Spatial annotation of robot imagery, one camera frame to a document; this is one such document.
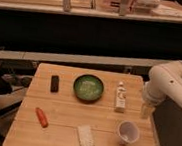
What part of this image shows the metal frame post right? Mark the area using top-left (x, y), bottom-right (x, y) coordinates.
top-left (118, 0), bottom-right (129, 16)

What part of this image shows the green ceramic bowl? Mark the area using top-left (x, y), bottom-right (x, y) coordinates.
top-left (73, 74), bottom-right (105, 103)

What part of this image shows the white device on bench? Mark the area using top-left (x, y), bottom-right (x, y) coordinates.
top-left (137, 0), bottom-right (160, 8)

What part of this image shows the white paper cup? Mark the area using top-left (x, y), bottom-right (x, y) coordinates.
top-left (116, 120), bottom-right (140, 146)

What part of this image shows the orange carrot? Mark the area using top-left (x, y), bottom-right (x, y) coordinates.
top-left (35, 108), bottom-right (49, 128)

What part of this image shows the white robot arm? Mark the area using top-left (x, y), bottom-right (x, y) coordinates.
top-left (140, 60), bottom-right (182, 119)

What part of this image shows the white tube bottle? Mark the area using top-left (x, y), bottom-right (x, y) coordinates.
top-left (115, 81), bottom-right (126, 113)

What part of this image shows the black rectangular block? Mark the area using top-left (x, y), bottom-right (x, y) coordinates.
top-left (50, 75), bottom-right (60, 92)

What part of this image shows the beige sponge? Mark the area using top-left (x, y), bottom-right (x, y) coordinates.
top-left (77, 125), bottom-right (94, 146)

